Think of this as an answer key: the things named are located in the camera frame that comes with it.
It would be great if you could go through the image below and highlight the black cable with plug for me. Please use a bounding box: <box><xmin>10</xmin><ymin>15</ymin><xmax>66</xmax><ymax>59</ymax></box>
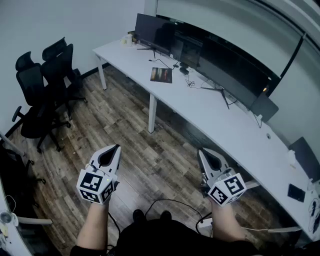
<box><xmin>148</xmin><ymin>58</ymin><xmax>180</xmax><ymax>70</ymax></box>

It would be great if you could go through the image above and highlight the grey desk leg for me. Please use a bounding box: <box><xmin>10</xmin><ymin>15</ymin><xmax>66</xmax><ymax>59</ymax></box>
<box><xmin>14</xmin><ymin>216</ymin><xmax>53</xmax><ymax>226</ymax></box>

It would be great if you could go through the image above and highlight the white mug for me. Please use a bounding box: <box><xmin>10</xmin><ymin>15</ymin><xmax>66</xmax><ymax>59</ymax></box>
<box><xmin>0</xmin><ymin>211</ymin><xmax>14</xmax><ymax>227</ymax></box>

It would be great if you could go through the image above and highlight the person's right forearm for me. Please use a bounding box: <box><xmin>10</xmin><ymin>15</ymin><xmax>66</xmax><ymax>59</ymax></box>
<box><xmin>209</xmin><ymin>199</ymin><xmax>247</xmax><ymax>242</ymax></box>

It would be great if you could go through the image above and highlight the person's left forearm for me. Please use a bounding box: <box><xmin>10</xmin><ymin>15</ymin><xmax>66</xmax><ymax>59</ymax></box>
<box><xmin>76</xmin><ymin>202</ymin><xmax>110</xmax><ymax>251</ymax></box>

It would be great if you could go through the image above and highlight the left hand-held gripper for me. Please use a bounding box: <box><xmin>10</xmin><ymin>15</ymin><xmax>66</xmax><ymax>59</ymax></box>
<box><xmin>76</xmin><ymin>144</ymin><xmax>122</xmax><ymax>205</ymax></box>

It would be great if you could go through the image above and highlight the white floor power strip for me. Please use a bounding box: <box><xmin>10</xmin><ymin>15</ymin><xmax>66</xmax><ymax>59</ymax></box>
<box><xmin>197</xmin><ymin>217</ymin><xmax>213</xmax><ymax>230</ymax></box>

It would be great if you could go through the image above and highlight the white desk leg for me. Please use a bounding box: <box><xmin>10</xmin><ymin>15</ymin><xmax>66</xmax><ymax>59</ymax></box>
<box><xmin>96</xmin><ymin>56</ymin><xmax>108</xmax><ymax>91</ymax></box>
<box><xmin>148</xmin><ymin>93</ymin><xmax>158</xmax><ymax>134</ymax></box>

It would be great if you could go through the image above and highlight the colourful striped mouse pad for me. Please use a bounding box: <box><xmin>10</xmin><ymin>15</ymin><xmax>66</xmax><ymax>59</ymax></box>
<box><xmin>149</xmin><ymin>66</ymin><xmax>173</xmax><ymax>84</ymax></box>

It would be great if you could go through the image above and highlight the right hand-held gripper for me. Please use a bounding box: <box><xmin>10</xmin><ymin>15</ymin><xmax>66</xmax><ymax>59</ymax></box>
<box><xmin>198</xmin><ymin>147</ymin><xmax>248</xmax><ymax>207</ymax></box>

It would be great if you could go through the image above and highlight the black curved wide monitor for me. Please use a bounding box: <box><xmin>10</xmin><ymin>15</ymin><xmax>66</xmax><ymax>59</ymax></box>
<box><xmin>197</xmin><ymin>37</ymin><xmax>272</xmax><ymax>111</ymax></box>

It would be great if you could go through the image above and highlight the black flat device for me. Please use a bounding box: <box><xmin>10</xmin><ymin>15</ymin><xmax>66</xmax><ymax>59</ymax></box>
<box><xmin>287</xmin><ymin>183</ymin><xmax>306</xmax><ymax>203</ymax></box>

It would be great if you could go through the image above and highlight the person's left shoe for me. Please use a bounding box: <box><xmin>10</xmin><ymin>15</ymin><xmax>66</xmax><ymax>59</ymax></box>
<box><xmin>132</xmin><ymin>209</ymin><xmax>146</xmax><ymax>223</ymax></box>

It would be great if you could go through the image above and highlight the person's black clothing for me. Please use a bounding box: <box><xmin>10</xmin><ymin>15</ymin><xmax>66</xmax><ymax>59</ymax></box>
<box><xmin>71</xmin><ymin>219</ymin><xmax>263</xmax><ymax>256</ymax></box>

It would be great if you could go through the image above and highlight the black flat monitor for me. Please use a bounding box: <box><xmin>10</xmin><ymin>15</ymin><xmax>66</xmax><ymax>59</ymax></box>
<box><xmin>134</xmin><ymin>12</ymin><xmax>177</xmax><ymax>59</ymax></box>

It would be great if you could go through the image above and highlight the black office chair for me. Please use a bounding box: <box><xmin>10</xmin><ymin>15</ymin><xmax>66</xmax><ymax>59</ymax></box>
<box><xmin>41</xmin><ymin>36</ymin><xmax>88</xmax><ymax>105</ymax></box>
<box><xmin>12</xmin><ymin>51</ymin><xmax>73</xmax><ymax>153</ymax></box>
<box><xmin>0</xmin><ymin>143</ymin><xmax>47</xmax><ymax>218</ymax></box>

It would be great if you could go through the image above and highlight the tangled black cable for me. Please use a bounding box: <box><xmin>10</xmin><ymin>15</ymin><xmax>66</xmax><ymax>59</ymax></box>
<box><xmin>184</xmin><ymin>77</ymin><xmax>210</xmax><ymax>89</ymax></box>

